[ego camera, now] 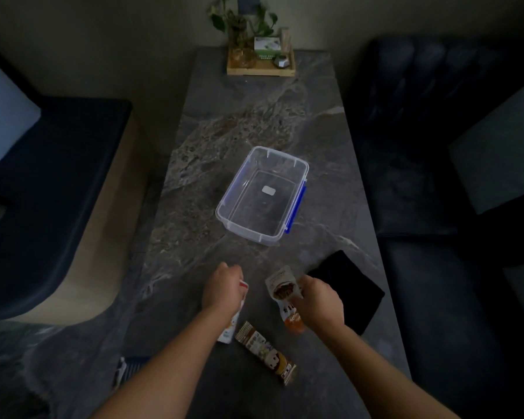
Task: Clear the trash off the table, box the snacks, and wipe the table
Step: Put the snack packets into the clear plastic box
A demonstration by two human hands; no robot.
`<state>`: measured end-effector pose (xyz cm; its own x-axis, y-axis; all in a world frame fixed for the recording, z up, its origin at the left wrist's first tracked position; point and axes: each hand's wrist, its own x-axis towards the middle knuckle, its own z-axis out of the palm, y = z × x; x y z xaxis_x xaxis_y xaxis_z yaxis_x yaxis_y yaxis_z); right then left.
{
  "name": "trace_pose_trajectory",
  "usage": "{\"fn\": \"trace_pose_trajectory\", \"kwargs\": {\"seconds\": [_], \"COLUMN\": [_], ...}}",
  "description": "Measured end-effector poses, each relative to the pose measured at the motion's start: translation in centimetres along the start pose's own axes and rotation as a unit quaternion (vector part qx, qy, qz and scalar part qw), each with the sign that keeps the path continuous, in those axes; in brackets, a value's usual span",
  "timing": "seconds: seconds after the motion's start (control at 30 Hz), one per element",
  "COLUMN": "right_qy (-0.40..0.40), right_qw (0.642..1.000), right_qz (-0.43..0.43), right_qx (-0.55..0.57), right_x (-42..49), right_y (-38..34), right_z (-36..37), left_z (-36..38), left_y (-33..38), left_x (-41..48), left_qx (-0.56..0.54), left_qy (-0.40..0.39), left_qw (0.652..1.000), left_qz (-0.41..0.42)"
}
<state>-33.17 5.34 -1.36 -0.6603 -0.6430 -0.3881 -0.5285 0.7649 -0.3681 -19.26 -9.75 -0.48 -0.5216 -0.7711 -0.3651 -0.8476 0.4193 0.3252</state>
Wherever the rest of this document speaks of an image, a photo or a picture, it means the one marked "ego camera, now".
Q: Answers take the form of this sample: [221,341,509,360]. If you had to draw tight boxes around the person's left hand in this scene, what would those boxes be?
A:
[201,262,244,314]

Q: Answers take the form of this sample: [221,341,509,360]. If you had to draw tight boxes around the person's right hand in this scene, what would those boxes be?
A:
[290,275,346,336]

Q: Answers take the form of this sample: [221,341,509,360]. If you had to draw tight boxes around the white brown snack pouch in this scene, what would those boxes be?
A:
[265,265,305,301]

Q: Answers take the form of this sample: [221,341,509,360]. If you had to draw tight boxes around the white snack packet red stripe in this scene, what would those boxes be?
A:
[217,279,249,344]

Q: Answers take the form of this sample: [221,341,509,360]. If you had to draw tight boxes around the person's left forearm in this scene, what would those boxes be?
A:
[89,304,236,419]

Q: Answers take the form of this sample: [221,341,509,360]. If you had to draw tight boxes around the person's right forearm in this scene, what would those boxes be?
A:
[316,322,461,419]

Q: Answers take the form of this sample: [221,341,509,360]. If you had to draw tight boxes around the orange snack packet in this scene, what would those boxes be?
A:
[278,299,306,335]

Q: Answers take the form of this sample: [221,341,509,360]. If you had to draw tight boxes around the black cloth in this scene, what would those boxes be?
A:
[306,250,386,336]

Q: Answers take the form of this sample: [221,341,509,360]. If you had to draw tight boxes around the brown striped snack bar packet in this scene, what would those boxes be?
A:
[234,321,297,386]

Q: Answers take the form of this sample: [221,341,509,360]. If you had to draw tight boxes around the clear plastic container blue clips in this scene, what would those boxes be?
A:
[215,146,309,247]

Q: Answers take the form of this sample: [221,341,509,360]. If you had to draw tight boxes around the striped dark packet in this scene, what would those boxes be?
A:
[114,356,151,389]

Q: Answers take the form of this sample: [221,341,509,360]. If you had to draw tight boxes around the dark blue sofa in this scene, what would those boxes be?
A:
[345,35,524,419]

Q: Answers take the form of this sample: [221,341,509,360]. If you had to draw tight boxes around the dark blue bench seat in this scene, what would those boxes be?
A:
[0,39,134,321]

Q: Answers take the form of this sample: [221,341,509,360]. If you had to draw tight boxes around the wooden tray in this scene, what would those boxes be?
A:
[226,47,296,77]

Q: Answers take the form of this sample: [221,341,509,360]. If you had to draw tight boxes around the clear glass jar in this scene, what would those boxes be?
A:
[233,48,256,69]

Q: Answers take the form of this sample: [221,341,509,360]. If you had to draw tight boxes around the white green box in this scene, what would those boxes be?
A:
[254,36,282,60]

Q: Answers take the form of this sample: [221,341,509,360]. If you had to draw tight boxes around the grey cushion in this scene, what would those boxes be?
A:
[448,72,524,215]

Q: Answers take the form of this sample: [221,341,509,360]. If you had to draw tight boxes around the green potted plant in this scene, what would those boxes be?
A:
[207,0,278,45]

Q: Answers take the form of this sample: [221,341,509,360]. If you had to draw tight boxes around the light blue cushion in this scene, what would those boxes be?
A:
[0,52,42,168]

